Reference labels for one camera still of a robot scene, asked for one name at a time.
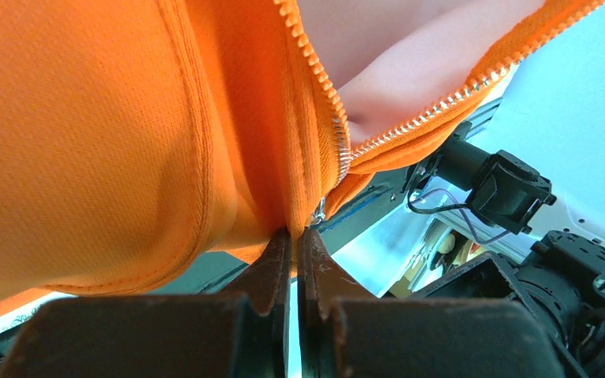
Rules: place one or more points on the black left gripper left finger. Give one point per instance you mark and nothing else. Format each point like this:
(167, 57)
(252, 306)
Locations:
(261, 335)

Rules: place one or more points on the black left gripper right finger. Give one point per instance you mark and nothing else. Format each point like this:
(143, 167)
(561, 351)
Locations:
(321, 281)

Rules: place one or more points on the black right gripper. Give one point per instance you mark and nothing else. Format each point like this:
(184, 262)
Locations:
(561, 283)

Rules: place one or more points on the orange zip jacket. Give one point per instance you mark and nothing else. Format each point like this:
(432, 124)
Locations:
(137, 135)

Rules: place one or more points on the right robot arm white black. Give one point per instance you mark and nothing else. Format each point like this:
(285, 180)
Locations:
(503, 190)

